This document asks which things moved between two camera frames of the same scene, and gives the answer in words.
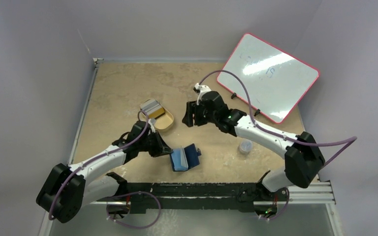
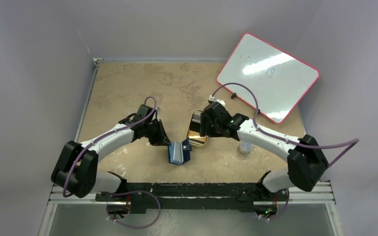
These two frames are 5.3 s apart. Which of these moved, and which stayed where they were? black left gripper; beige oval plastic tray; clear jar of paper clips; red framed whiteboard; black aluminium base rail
Moved: beige oval plastic tray; black left gripper
Stayed: red framed whiteboard; black aluminium base rail; clear jar of paper clips
